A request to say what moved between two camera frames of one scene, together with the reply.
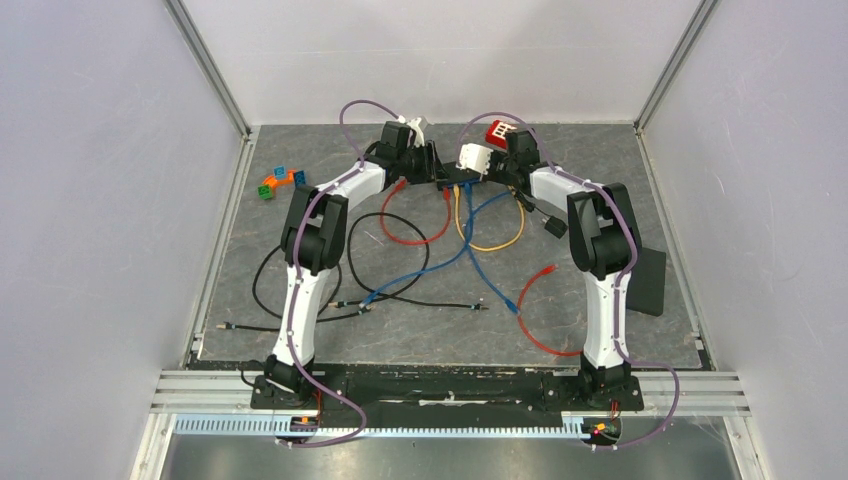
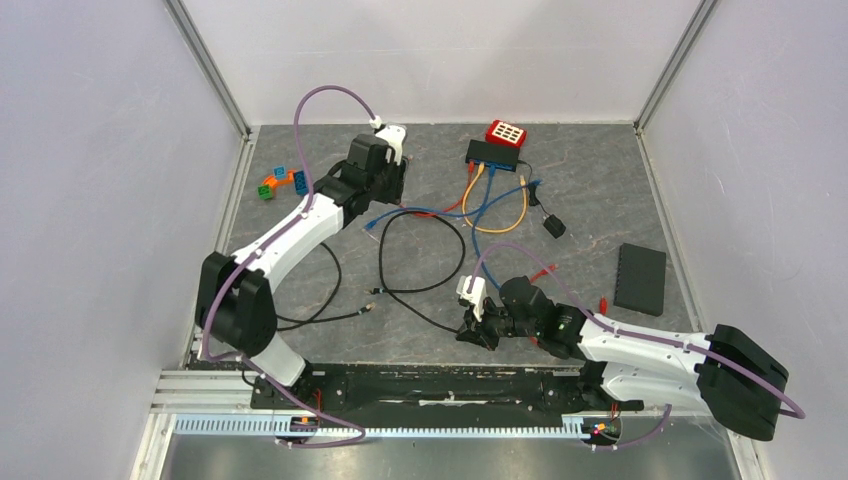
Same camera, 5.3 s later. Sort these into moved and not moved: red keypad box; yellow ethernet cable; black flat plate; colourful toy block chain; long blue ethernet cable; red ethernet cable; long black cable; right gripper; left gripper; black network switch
Moved: long blue ethernet cable; yellow ethernet cable; black network switch; long black cable; left gripper; right gripper; red ethernet cable
Not moved: colourful toy block chain; red keypad box; black flat plate
